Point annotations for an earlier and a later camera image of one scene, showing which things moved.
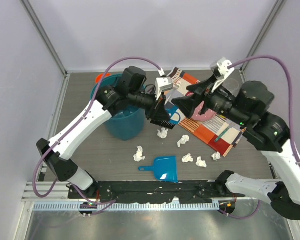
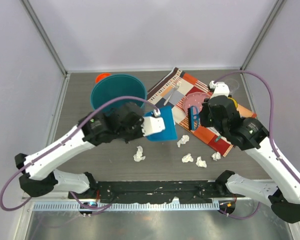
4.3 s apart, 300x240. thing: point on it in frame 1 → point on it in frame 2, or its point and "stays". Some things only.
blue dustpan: (164, 168) → (169, 133)
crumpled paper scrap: (187, 158) stays
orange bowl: (99, 77) stays
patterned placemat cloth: (221, 133) stays
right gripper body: (205, 97) → (205, 114)
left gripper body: (156, 107) → (138, 125)
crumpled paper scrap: (184, 139) stays
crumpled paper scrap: (216, 156) stays
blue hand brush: (174, 116) → (194, 117)
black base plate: (131, 192) stays
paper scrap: (138, 157) stays
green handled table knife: (221, 134) stays
